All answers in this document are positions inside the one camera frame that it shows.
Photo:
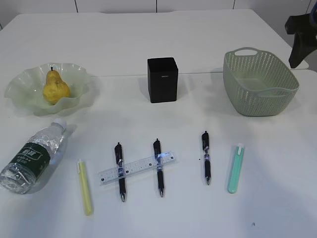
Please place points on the green plastic woven basket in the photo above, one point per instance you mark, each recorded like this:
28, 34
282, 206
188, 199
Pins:
258, 85

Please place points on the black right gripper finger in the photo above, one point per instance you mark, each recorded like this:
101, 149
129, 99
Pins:
304, 44

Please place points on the middle black gel pen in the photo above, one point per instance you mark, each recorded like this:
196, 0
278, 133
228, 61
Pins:
157, 152

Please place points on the clear water bottle green label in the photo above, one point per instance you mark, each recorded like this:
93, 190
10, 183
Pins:
22, 172

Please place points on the transparent plastic ruler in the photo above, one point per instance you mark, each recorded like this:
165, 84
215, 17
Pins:
137, 167

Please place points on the mint green pen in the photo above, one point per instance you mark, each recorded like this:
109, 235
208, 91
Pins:
235, 169

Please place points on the yellow pen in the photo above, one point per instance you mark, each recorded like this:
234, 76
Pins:
85, 191

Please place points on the green wavy glass plate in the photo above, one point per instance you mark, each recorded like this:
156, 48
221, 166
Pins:
26, 89

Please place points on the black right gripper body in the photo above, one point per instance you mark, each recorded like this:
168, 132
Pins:
305, 25

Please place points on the yellow pear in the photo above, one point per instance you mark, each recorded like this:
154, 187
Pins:
55, 88

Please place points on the right black gel pen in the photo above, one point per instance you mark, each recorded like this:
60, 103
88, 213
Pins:
207, 163

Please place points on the black square pen holder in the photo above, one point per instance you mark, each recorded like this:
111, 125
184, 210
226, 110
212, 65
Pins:
162, 79

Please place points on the left black gel pen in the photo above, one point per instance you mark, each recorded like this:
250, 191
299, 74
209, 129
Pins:
119, 162

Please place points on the black gel pen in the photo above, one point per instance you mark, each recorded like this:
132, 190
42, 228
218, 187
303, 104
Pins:
157, 152
207, 163
119, 162

